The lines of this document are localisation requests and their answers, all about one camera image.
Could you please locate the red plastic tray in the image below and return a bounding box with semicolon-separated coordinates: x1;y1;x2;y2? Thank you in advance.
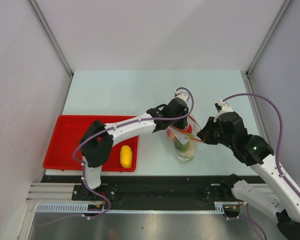
42;115;139;172

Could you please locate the right aluminium frame post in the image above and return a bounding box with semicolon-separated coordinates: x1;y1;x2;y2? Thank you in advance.
245;0;294;77

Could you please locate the left aluminium frame post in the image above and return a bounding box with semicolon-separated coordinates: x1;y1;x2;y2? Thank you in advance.
26;0;74;77

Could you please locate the yellow green fake fruit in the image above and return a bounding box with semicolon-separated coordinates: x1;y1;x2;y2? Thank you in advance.
174;139;191;153

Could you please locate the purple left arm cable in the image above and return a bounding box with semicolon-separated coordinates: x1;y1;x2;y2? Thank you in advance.
72;86;196;176

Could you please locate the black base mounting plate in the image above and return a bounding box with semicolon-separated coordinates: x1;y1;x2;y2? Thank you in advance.
71;176;237;206

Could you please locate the yellow fake mango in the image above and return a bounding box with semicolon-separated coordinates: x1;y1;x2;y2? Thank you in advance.
120;145;133;169

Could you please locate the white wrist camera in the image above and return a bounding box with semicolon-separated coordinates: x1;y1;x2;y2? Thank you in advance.
213;100;233;123
174;90;190;103

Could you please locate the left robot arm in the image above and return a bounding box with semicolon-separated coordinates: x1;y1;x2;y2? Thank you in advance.
75;93;189;200

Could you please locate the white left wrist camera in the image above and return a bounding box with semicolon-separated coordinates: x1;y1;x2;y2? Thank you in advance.
174;90;190;103

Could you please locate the red fake apple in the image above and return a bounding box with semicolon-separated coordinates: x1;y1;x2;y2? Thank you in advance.
184;124;193;134

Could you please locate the clear zip top bag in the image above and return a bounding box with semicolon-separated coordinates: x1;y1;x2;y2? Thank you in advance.
166;115;202;163

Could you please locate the white slotted cable duct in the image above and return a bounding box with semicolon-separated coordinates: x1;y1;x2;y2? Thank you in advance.
36;201;227;215

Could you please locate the white fake garlic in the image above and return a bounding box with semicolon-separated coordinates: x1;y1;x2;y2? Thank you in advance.
178;149;196;163

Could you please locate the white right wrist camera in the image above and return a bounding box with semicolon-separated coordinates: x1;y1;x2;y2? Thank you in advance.
213;100;233;123

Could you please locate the aluminium frame post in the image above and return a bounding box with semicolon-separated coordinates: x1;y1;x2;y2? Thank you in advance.
26;0;74;77
245;0;294;77

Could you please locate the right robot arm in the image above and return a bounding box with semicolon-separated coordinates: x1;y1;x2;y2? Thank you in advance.
197;111;300;240

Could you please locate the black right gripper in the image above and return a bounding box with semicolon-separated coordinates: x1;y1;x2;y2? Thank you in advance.
197;116;235;149

